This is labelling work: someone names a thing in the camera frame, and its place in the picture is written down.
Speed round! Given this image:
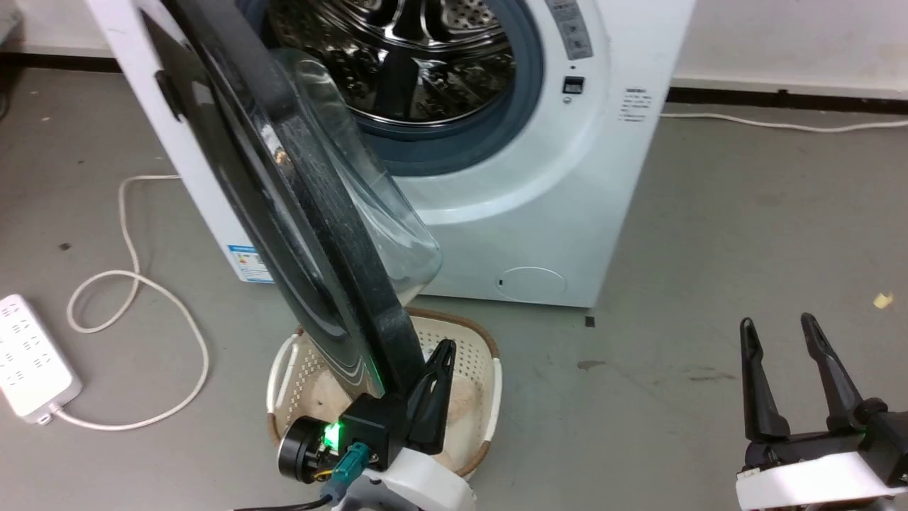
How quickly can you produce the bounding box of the black glass washing machine door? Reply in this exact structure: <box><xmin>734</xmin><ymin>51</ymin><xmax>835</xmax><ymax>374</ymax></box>
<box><xmin>139</xmin><ymin>0</ymin><xmax>444</xmax><ymax>398</ymax></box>

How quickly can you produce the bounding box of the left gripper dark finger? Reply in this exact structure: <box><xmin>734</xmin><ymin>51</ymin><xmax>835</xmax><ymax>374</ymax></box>
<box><xmin>407</xmin><ymin>339</ymin><xmax>457</xmax><ymax>456</ymax></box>

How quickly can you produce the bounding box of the beige perforated laundry basket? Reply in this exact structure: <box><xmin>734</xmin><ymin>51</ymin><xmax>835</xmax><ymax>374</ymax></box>
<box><xmin>266</xmin><ymin>307</ymin><xmax>503</xmax><ymax>478</ymax></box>

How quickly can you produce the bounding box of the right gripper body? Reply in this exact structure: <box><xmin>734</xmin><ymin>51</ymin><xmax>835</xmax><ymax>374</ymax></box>
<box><xmin>735</xmin><ymin>400</ymin><xmax>908</xmax><ymax>511</ymax></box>

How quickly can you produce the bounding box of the white cable along wall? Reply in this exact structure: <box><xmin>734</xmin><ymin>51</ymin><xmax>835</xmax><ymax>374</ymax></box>
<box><xmin>660</xmin><ymin>111</ymin><xmax>908</xmax><ymax>134</ymax></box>

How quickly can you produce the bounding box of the white power strip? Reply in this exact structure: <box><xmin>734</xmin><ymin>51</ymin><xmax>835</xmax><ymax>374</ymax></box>
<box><xmin>0</xmin><ymin>294</ymin><xmax>83</xmax><ymax>425</ymax></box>

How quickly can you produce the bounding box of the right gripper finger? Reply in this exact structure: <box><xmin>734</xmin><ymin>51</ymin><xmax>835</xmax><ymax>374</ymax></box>
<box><xmin>739</xmin><ymin>317</ymin><xmax>791</xmax><ymax>443</ymax></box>
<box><xmin>801</xmin><ymin>312</ymin><xmax>865</xmax><ymax>431</ymax></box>

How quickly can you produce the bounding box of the teal cable connector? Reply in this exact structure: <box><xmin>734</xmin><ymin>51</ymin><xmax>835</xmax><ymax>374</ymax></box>
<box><xmin>321</xmin><ymin>441</ymin><xmax>374</xmax><ymax>499</ymax></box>

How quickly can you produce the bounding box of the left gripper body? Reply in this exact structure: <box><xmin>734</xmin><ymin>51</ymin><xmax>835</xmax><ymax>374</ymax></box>
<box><xmin>277</xmin><ymin>394</ymin><xmax>477</xmax><ymax>511</ymax></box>

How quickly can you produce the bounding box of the white power strip cable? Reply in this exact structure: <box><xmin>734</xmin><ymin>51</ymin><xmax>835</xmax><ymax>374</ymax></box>
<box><xmin>48</xmin><ymin>174</ymin><xmax>211</xmax><ymax>432</ymax></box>

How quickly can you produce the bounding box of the small black text sticker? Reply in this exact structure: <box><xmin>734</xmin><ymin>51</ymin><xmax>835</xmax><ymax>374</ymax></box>
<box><xmin>620</xmin><ymin>87</ymin><xmax>650</xmax><ymax>123</ymax></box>

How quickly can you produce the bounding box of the grey rubber door gasket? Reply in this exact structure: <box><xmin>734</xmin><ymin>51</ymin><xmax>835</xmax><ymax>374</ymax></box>
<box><xmin>238</xmin><ymin>0</ymin><xmax>546</xmax><ymax>178</ymax></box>

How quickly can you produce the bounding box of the round drain filter cover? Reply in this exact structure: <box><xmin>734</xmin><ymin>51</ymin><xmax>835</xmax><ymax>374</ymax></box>
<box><xmin>494</xmin><ymin>266</ymin><xmax>568</xmax><ymax>303</ymax></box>

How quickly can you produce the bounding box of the steel washing machine drum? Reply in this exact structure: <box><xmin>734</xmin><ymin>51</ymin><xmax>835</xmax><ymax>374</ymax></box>
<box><xmin>266</xmin><ymin>0</ymin><xmax>516</xmax><ymax>128</ymax></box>

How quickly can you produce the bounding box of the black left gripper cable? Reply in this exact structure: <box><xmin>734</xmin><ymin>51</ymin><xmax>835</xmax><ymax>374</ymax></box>
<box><xmin>234</xmin><ymin>496</ymin><xmax>334</xmax><ymax>511</ymax></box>

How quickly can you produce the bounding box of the white front-load washing machine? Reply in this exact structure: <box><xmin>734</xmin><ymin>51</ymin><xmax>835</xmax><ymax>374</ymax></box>
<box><xmin>85</xmin><ymin>0</ymin><xmax>696</xmax><ymax>309</ymax></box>

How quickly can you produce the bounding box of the blue energy label sticker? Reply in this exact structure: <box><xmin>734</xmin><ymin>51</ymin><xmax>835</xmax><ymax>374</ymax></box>
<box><xmin>227</xmin><ymin>243</ymin><xmax>275</xmax><ymax>285</ymax></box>

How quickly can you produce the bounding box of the grey instruction label strip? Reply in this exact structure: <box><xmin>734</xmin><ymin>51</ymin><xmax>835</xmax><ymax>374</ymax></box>
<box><xmin>545</xmin><ymin>0</ymin><xmax>594</xmax><ymax>62</ymax></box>

